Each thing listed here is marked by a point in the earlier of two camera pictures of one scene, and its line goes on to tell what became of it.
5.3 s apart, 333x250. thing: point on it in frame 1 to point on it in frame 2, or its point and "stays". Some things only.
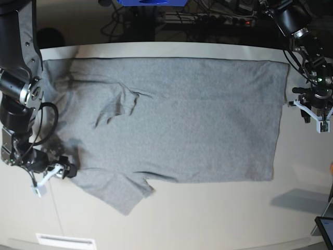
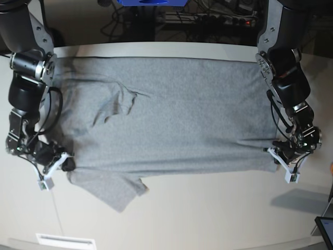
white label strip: [69, 242] stays
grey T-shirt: [128, 122] stays
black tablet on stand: [324, 225] stays
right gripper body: [318, 104] to [290, 151]
